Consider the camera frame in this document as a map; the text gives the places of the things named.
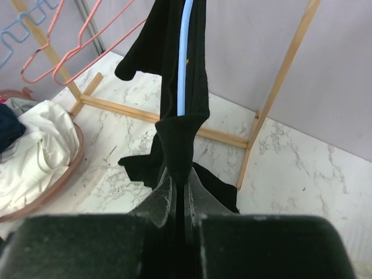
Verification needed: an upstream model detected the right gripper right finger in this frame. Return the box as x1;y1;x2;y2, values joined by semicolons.
185;169;233;278

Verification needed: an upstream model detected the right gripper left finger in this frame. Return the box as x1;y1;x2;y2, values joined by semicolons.
130;169;174;278

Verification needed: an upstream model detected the black t shirt with daisy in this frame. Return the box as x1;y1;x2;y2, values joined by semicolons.
115;0;241;216

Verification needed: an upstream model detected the light blue wire hanger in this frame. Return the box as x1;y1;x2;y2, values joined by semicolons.
177;0;194;116

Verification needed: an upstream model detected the blue wavy plastic hanger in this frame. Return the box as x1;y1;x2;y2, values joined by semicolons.
1;0;60;69

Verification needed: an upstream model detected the white garment in basket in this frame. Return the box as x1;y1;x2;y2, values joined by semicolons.
1;101;80;215

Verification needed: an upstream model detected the wooden clothes rack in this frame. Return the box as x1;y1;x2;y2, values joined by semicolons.
10;0;322;191

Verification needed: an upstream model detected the navy garment in basket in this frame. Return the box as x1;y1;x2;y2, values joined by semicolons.
0;103;26;153

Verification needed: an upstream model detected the pink laundry basket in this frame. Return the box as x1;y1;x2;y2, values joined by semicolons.
1;91;84;222

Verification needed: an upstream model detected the pink wire hanger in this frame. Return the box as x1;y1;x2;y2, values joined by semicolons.
20;0;102;84
52;0;148;87

